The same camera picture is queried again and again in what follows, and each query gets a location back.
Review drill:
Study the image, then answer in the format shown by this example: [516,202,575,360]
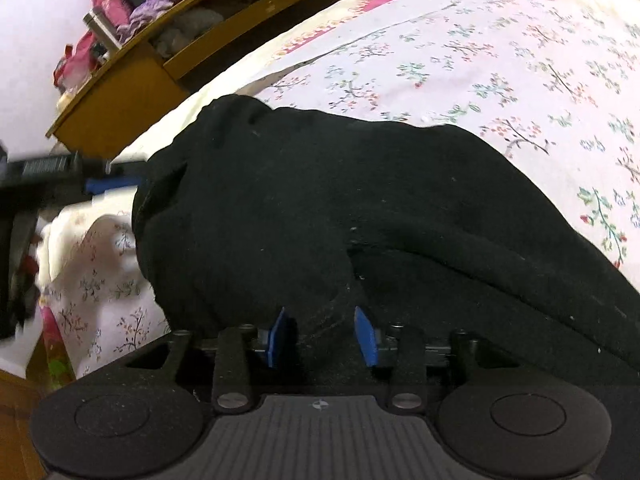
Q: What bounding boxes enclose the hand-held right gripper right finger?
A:
[353,306,510,411]

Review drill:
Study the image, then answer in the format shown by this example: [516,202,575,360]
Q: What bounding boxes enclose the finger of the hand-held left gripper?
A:
[75,154,147,178]
[82,175,148,197]

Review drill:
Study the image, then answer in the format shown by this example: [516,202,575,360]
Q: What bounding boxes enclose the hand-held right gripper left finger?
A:
[122,306,299,411]

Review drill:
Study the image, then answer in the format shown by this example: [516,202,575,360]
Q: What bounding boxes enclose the black pants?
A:
[131,94,640,396]

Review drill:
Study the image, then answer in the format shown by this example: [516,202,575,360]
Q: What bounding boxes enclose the wooden cabinet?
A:
[46,0,401,161]

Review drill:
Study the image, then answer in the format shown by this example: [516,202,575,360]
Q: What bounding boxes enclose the red pink bag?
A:
[52,32,101,91]

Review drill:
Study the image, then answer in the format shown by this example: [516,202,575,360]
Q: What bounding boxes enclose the metal thermos bottle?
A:
[82,6,122,53]

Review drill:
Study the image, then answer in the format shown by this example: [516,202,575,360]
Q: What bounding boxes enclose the grey cloth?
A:
[152,7,226,56]

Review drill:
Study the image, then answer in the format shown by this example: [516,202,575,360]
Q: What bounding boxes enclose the purple floral cloth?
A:
[120,0,188,36]

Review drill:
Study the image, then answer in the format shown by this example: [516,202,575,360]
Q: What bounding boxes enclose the white floral bed sheet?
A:
[40,0,640,381]

